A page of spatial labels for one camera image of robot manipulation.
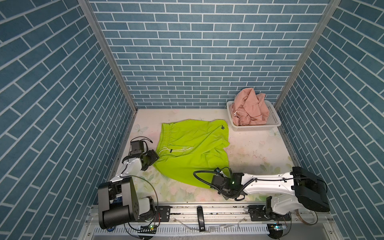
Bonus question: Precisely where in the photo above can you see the lime green shorts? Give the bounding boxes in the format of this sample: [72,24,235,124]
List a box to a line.
[154,120,230,189]

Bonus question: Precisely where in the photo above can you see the white plastic basket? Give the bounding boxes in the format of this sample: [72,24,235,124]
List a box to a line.
[226,100,281,132]

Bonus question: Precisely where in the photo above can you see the pink shorts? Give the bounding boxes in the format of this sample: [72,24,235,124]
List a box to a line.
[230,88,270,126]

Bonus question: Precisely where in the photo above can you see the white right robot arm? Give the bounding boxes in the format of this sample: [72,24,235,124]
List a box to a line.
[210,167,330,215]

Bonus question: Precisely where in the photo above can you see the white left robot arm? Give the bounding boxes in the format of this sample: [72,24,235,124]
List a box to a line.
[98,137,159,229]

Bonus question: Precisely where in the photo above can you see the right green circuit board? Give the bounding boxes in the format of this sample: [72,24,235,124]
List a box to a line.
[267,224,284,240]

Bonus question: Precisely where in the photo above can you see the green circuit board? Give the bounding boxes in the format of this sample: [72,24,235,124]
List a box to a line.
[137,226,158,240]
[267,224,284,240]

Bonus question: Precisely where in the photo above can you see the clear tape roll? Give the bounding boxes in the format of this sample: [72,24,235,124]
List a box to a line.
[296,210,319,226]

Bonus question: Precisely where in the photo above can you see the left green circuit board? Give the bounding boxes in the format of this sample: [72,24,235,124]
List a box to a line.
[137,226,158,240]

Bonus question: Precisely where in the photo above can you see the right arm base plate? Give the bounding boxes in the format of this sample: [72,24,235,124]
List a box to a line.
[248,205,292,223]

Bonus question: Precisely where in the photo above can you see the black handle on rail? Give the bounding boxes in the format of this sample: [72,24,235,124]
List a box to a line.
[197,206,206,232]

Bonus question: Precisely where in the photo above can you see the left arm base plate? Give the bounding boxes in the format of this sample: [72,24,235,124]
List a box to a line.
[151,205,171,223]

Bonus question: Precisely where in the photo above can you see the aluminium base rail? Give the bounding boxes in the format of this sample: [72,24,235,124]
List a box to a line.
[79,202,342,240]

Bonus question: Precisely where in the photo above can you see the aluminium left corner post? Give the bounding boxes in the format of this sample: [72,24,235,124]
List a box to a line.
[78,0,137,114]

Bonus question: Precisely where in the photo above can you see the aluminium corner post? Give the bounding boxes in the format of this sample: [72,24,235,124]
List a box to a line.
[274,0,341,111]
[78,0,137,114]

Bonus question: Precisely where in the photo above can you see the aluminium right corner post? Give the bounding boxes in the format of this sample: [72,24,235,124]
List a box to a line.
[274,0,341,111]

